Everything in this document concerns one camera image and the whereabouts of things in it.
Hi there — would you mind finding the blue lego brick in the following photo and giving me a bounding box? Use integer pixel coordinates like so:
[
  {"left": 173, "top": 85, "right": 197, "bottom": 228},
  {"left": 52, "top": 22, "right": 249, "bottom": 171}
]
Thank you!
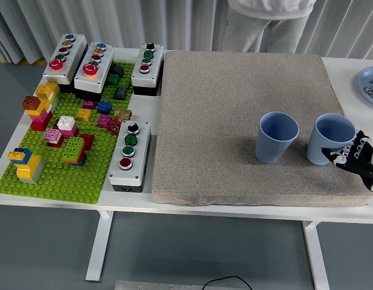
[{"left": 97, "top": 100, "right": 113, "bottom": 115}]

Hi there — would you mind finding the brass valve fitting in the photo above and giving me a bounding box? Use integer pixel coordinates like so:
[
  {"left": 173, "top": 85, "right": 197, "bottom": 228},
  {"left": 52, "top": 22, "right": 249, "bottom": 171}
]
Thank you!
[{"left": 114, "top": 108, "right": 133, "bottom": 121}]

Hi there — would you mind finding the yellow brown red brick tower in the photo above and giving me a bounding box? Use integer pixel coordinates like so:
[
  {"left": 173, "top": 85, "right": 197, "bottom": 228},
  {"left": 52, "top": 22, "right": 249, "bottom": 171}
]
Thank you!
[{"left": 22, "top": 82, "right": 61, "bottom": 132}]

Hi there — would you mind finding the grey-brown cushion mat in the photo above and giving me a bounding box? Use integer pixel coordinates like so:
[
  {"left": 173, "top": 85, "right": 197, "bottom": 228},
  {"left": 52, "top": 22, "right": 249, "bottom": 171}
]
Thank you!
[{"left": 151, "top": 50, "right": 373, "bottom": 207}]

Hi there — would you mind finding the four-button control box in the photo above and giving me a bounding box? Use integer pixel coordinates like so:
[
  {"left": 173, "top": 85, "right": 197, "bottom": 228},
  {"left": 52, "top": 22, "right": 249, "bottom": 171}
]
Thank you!
[
  {"left": 108, "top": 120, "right": 152, "bottom": 193},
  {"left": 130, "top": 43, "right": 164, "bottom": 97}
]

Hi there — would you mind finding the yellow lego brick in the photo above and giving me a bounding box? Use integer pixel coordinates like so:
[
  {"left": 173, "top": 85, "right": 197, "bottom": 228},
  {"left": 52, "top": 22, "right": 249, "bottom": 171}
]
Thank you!
[{"left": 76, "top": 108, "right": 92, "bottom": 122}]

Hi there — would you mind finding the dark grey lego brick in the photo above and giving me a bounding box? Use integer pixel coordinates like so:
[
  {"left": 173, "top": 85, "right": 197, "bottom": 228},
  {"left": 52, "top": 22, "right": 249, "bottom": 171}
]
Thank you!
[{"left": 109, "top": 63, "right": 125, "bottom": 77}]

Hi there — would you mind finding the blue ribbed cup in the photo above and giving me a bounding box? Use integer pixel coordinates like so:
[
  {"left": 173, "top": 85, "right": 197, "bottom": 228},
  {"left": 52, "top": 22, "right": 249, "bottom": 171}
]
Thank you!
[
  {"left": 254, "top": 111, "right": 300, "bottom": 164},
  {"left": 305, "top": 113, "right": 357, "bottom": 166}
]

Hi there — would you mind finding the red valve handle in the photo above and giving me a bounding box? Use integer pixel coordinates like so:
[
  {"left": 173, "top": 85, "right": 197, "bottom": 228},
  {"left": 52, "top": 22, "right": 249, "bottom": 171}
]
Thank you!
[{"left": 107, "top": 119, "right": 122, "bottom": 134}]

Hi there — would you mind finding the dark green lego brick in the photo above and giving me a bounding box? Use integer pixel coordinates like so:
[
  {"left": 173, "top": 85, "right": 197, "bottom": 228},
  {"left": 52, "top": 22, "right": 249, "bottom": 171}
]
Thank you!
[{"left": 104, "top": 73, "right": 121, "bottom": 87}]

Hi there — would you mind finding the white table leg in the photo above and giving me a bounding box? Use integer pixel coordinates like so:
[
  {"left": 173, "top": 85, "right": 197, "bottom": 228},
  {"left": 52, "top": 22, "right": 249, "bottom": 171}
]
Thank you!
[
  {"left": 85, "top": 210, "right": 114, "bottom": 282},
  {"left": 303, "top": 221, "right": 330, "bottom": 290}
]

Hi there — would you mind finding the yellow blue grey brick figure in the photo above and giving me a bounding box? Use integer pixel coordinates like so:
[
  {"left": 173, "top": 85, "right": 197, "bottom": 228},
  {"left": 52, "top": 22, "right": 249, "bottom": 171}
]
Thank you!
[{"left": 7, "top": 147, "right": 45, "bottom": 184}]

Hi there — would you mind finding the green red blue brick stack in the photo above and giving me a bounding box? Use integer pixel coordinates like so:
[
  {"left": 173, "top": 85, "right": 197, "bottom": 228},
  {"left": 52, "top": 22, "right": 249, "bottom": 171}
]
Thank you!
[{"left": 61, "top": 136, "right": 88, "bottom": 167}]

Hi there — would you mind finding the blue plate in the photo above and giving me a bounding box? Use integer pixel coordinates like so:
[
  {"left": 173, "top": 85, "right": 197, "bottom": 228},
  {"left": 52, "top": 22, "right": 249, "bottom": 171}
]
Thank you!
[{"left": 357, "top": 66, "right": 373, "bottom": 109}]

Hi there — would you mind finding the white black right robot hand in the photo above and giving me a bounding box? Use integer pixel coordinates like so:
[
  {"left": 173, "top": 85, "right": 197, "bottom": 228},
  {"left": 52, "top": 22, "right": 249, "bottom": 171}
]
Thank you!
[{"left": 321, "top": 129, "right": 373, "bottom": 192}]

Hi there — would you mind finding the red lego brick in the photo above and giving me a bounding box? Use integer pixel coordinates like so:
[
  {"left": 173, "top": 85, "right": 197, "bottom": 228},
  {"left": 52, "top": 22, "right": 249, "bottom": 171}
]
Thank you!
[{"left": 78, "top": 134, "right": 95, "bottom": 150}]

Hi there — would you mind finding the green lego baseplate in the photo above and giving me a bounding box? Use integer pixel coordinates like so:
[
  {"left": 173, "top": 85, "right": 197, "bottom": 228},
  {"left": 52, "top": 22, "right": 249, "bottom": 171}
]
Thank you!
[{"left": 0, "top": 62, "right": 136, "bottom": 205}]

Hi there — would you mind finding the person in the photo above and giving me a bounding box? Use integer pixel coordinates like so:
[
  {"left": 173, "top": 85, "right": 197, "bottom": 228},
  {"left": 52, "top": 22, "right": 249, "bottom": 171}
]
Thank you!
[{"left": 224, "top": 0, "right": 317, "bottom": 54}]

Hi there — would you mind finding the five-button control box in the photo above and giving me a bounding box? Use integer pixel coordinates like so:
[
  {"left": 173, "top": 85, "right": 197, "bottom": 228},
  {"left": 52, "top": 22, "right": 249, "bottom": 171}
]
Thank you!
[
  {"left": 42, "top": 33, "right": 88, "bottom": 94},
  {"left": 74, "top": 41, "right": 115, "bottom": 102}
]

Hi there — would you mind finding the black cable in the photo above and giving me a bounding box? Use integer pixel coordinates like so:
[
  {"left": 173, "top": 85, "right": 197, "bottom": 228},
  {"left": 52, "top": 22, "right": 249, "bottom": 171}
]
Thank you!
[{"left": 203, "top": 275, "right": 253, "bottom": 290}]

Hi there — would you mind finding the white curtain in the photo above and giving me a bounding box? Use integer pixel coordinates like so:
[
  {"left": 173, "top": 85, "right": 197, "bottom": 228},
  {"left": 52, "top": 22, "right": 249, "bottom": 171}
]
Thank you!
[{"left": 0, "top": 0, "right": 373, "bottom": 65}]

